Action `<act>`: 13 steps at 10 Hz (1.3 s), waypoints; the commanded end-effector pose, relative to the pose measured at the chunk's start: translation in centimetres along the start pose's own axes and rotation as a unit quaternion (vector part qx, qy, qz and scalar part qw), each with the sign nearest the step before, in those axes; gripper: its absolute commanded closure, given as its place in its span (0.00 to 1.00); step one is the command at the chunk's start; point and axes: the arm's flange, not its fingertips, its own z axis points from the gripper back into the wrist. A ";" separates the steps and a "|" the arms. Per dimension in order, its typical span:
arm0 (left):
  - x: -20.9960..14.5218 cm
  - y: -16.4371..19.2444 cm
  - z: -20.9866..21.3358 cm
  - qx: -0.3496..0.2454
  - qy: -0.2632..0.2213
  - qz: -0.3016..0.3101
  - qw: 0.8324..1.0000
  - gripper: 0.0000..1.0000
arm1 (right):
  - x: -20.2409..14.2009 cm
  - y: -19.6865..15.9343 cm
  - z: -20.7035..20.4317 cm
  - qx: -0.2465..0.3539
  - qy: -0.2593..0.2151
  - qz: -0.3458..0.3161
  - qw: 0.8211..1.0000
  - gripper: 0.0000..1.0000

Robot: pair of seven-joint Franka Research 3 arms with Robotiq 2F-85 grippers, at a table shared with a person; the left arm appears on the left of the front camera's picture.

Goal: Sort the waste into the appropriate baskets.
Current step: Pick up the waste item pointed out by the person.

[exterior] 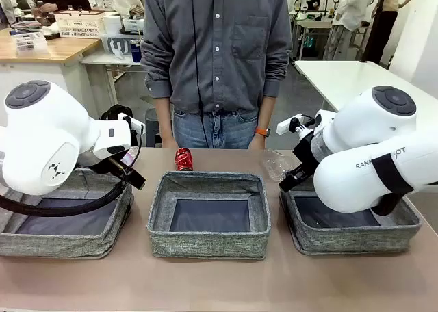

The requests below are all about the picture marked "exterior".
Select white cylindrical tub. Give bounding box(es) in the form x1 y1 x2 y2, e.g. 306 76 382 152
103 14 122 36

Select white slatted crate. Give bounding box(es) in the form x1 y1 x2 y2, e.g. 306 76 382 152
53 10 107 40

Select large clear plastic bottle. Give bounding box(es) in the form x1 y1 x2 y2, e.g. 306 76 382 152
261 147 302 183

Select person's left hand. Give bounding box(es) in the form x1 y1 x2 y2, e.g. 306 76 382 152
246 135 267 151

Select thin black hanging cord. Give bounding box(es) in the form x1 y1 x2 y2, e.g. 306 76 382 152
190 0 210 148

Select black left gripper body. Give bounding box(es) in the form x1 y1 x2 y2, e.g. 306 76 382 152
90 155 121 177

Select small white mesh basket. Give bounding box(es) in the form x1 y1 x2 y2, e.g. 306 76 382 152
123 17 142 33

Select person's right forearm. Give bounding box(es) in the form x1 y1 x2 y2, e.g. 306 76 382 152
153 95 175 140

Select crushed red drink can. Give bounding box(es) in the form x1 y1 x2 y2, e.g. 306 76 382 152
175 147 194 172

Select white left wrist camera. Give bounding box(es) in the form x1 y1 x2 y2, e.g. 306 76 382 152
118 112 146 133

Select person's left forearm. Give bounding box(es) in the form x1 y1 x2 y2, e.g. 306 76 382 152
255 93 275 130

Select clear storage box with print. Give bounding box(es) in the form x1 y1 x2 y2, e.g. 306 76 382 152
105 34 133 57

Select large white table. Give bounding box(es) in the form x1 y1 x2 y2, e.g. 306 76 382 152
294 60 438 116

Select clear organiser box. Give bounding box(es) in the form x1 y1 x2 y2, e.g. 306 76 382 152
9 31 48 55

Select grey fabric basket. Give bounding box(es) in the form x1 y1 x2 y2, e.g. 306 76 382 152
279 180 423 257
0 168 134 260
146 170 272 261

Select black velcro arm strap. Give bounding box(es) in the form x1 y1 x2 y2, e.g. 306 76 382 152
371 153 415 198

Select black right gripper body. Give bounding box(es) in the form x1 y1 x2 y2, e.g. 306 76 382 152
292 131 324 176

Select white background workbench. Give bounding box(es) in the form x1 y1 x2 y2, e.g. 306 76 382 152
292 16 343 62

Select dark blue can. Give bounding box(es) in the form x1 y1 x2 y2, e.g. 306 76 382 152
129 40 142 64

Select mannequin in black trousers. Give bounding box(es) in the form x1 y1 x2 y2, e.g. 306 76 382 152
361 0 411 65

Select black backpack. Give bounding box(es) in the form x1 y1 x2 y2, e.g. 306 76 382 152
100 104 133 122

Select small white desk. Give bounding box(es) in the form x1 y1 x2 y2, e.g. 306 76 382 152
80 50 149 109

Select person in grey shirt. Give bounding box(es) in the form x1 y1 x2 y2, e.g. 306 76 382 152
140 0 294 151

